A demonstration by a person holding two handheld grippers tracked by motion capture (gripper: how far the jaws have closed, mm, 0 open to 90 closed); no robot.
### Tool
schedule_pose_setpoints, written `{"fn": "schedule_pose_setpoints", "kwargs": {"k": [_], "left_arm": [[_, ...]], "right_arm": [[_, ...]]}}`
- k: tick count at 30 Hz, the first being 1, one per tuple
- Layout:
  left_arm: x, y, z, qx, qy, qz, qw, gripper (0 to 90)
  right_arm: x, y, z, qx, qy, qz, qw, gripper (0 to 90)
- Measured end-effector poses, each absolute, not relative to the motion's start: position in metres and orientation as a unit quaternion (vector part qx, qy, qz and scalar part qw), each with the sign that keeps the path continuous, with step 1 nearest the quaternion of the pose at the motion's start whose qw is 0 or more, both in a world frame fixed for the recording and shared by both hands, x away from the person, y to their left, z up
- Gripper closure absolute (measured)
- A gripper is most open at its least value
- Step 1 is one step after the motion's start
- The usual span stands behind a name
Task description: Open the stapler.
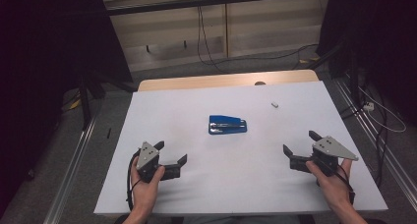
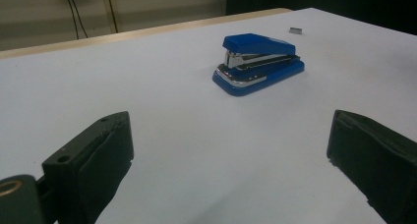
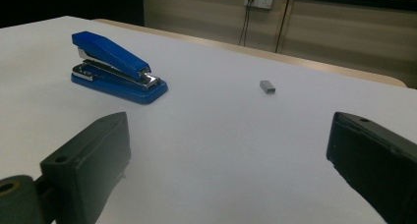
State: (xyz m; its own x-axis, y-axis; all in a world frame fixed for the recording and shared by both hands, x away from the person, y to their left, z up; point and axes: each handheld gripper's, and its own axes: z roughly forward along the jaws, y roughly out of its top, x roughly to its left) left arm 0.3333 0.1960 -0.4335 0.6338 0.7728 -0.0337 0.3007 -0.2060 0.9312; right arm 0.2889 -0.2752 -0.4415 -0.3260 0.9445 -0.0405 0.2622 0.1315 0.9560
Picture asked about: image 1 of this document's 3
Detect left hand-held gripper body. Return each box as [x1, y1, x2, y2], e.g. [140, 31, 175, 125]
[135, 140, 161, 184]

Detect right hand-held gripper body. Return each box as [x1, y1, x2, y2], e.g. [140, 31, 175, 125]
[310, 135, 360, 178]

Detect blue stapler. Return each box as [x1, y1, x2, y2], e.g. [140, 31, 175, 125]
[208, 114, 248, 136]

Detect person's left hand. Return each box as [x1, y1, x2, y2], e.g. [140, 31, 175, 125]
[130, 164, 166, 215]

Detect person's right hand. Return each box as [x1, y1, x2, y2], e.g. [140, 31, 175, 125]
[305, 158, 356, 212]

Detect white table cover sheet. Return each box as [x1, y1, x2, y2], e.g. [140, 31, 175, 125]
[93, 81, 389, 216]

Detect black metal stand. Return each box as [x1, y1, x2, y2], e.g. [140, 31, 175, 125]
[308, 40, 363, 104]

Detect yellow floor tape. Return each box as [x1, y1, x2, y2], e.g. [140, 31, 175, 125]
[298, 56, 321, 65]
[68, 98, 83, 111]

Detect black tripod stand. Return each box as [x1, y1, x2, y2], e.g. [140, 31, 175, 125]
[78, 71, 139, 131]

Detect person's grey trousers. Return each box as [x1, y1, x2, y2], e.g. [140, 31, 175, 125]
[182, 214, 301, 224]

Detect wooden table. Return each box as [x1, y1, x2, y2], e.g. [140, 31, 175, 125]
[137, 69, 320, 93]

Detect black curtain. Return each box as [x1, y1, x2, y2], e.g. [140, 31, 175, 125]
[0, 0, 133, 217]
[316, 0, 417, 129]

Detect light wooden cabinet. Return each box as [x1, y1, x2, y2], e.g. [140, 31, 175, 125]
[99, 0, 330, 73]

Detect black metal bar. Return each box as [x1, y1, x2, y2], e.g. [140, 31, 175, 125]
[106, 0, 330, 17]

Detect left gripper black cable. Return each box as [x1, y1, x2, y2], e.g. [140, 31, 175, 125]
[126, 150, 143, 212]

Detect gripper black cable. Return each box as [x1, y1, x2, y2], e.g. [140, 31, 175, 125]
[333, 171, 356, 205]
[126, 150, 143, 212]

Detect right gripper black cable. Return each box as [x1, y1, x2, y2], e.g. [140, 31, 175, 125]
[333, 171, 356, 205]

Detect black cable bundle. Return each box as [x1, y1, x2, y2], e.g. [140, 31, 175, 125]
[338, 85, 389, 189]

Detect aluminium floor rail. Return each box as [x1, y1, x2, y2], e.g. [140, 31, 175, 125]
[333, 77, 417, 203]
[42, 115, 98, 224]

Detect white cable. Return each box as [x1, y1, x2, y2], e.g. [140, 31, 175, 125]
[357, 85, 408, 134]

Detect black floor cable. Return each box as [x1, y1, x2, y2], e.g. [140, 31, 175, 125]
[209, 42, 321, 71]

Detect hanging black cables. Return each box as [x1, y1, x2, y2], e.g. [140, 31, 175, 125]
[196, 4, 228, 75]

